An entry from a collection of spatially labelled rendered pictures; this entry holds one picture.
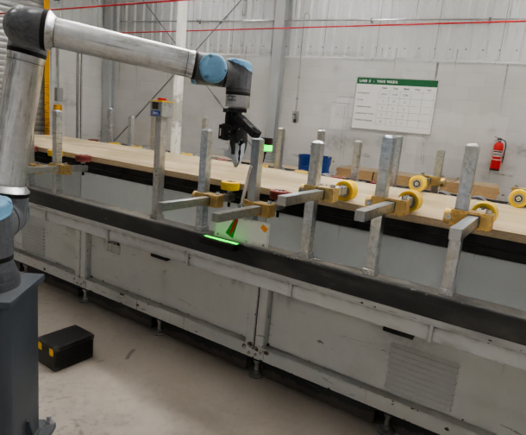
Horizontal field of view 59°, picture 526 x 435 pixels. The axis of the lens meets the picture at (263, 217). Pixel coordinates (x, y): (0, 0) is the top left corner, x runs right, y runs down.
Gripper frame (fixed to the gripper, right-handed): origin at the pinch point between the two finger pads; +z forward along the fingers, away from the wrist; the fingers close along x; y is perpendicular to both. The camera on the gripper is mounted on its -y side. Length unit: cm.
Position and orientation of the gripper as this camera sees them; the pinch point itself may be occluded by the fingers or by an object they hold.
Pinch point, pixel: (237, 163)
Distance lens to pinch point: 175.5
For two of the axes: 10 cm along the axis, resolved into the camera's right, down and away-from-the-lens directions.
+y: -8.3, -1.8, 5.2
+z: -0.9, 9.8, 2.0
